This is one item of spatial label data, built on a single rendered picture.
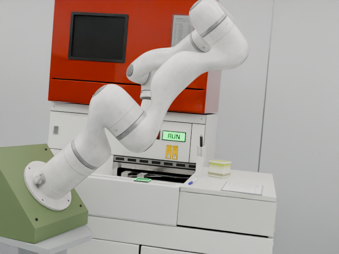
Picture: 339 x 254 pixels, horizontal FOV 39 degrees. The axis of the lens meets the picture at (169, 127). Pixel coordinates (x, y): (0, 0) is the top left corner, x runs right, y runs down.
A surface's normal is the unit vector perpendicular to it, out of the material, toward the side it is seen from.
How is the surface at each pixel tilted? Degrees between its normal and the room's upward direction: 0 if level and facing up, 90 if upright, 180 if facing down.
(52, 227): 90
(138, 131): 92
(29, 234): 90
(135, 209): 90
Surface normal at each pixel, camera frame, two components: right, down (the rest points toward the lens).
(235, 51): 0.15, 0.15
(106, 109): -0.06, 0.25
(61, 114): -0.18, 0.04
